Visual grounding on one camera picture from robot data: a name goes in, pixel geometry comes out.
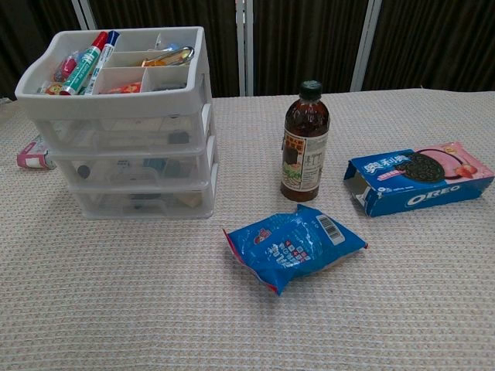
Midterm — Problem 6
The blue-capped white marker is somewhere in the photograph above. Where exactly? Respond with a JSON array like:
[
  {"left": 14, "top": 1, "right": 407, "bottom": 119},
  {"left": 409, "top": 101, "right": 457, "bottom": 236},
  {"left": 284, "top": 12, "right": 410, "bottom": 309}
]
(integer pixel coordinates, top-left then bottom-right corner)
[{"left": 85, "top": 30, "right": 121, "bottom": 96}]

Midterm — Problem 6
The blue snack bag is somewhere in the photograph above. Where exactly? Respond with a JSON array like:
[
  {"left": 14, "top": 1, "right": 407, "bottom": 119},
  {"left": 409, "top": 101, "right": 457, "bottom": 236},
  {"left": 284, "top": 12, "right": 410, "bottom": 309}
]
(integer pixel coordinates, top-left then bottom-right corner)
[{"left": 222, "top": 203, "right": 368, "bottom": 297}]

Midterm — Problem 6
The red-capped green marker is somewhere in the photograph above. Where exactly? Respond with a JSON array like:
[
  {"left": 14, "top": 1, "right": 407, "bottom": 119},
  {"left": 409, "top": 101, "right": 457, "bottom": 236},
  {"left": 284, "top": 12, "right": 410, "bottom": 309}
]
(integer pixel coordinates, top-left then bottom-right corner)
[{"left": 60, "top": 31, "right": 109, "bottom": 96}]

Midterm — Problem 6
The yellow red lion packet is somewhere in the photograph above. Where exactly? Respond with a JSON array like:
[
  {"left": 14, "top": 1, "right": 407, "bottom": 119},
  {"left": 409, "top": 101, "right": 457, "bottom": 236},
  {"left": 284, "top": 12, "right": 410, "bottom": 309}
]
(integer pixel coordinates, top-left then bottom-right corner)
[{"left": 38, "top": 81, "right": 69, "bottom": 96}]

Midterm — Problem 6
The beige woven tablecloth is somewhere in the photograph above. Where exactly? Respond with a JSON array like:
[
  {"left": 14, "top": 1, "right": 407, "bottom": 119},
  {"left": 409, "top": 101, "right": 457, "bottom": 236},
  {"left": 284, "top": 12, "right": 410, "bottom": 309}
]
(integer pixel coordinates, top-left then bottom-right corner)
[{"left": 0, "top": 87, "right": 495, "bottom": 371}]

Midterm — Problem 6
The small red packet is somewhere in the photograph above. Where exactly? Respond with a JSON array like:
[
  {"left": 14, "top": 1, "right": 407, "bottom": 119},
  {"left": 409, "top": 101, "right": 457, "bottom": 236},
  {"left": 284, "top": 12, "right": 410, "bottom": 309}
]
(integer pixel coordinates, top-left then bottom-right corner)
[{"left": 108, "top": 81, "right": 143, "bottom": 94}]

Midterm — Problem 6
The brown tea bottle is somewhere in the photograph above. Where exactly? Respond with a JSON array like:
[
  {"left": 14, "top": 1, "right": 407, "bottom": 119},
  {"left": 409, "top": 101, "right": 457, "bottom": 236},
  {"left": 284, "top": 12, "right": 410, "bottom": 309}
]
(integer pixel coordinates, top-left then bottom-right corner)
[{"left": 280, "top": 80, "right": 332, "bottom": 203}]

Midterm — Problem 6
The dark folding screen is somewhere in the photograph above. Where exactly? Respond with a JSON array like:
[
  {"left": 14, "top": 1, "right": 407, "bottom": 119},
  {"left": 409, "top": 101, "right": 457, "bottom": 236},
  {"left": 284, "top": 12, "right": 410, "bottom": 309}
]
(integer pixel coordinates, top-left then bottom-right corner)
[{"left": 0, "top": 0, "right": 495, "bottom": 101}]

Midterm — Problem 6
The pink floral carton box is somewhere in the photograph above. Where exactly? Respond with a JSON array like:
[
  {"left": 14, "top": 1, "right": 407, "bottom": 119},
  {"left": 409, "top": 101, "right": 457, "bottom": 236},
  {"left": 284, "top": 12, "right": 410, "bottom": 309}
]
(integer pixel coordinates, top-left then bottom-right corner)
[{"left": 16, "top": 133, "right": 57, "bottom": 170}]

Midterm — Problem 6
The clear shallow drawer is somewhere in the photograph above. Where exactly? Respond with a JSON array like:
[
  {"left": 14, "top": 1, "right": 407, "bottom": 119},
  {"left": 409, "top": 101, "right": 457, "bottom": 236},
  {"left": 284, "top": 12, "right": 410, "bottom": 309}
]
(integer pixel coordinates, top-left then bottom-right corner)
[{"left": 36, "top": 111, "right": 206, "bottom": 154}]

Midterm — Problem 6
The pink candy packet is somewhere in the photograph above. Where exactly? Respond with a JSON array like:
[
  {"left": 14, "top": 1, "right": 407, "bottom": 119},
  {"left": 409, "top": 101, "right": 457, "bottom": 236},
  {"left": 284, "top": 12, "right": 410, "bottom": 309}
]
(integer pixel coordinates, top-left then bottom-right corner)
[{"left": 53, "top": 53, "right": 80, "bottom": 83}]

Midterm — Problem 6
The clear lowest drawer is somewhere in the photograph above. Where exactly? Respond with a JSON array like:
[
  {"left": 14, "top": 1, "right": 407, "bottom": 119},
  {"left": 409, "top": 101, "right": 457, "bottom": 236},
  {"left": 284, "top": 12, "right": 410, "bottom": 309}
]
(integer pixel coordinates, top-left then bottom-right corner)
[{"left": 69, "top": 183, "right": 213, "bottom": 220}]

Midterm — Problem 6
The blue pink Oreo box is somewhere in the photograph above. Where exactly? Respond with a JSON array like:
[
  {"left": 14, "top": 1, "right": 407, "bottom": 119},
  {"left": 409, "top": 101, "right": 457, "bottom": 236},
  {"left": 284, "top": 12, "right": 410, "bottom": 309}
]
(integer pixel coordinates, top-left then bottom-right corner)
[{"left": 343, "top": 140, "right": 495, "bottom": 218}]

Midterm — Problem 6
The white plastic drawer organizer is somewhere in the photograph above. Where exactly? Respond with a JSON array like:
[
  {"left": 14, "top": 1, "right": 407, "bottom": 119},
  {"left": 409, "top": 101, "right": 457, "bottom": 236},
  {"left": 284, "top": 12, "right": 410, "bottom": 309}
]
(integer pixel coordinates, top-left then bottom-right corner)
[{"left": 14, "top": 26, "right": 220, "bottom": 221}]

